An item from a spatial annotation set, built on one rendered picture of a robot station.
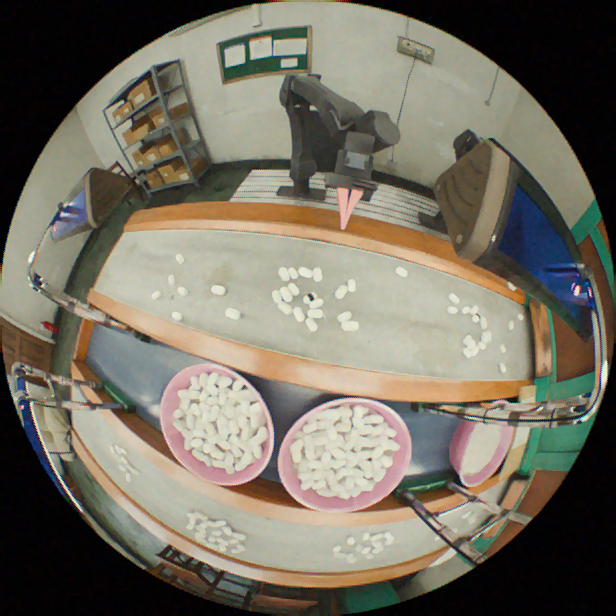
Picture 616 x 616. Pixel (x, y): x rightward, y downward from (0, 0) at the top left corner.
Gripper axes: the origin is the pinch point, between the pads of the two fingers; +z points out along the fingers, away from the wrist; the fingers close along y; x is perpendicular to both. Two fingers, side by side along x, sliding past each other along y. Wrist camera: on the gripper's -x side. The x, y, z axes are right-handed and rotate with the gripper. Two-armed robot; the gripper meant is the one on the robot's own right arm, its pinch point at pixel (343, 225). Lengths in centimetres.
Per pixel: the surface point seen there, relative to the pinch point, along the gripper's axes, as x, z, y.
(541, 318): -2, 5, 80
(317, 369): -10.5, 26.6, 0.1
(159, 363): -11, 41, -44
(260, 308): -1.9, 20.3, -14.7
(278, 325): -3.8, 22.6, -9.6
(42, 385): -107, 216, -437
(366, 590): -125, 259, 110
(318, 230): 11.6, 1.1, -5.7
